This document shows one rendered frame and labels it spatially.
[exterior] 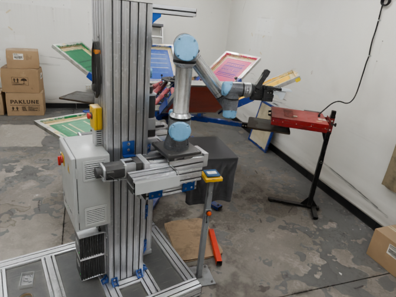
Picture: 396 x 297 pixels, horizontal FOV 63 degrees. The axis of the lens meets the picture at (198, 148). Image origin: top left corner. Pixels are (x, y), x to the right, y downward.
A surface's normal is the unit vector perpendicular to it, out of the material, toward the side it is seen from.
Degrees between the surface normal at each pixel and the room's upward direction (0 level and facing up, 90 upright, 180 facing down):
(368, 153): 90
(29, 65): 92
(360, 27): 90
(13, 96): 89
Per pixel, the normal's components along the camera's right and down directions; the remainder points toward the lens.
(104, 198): 0.52, 0.37
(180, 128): 0.09, 0.51
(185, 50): 0.12, 0.26
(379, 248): -0.94, 0.06
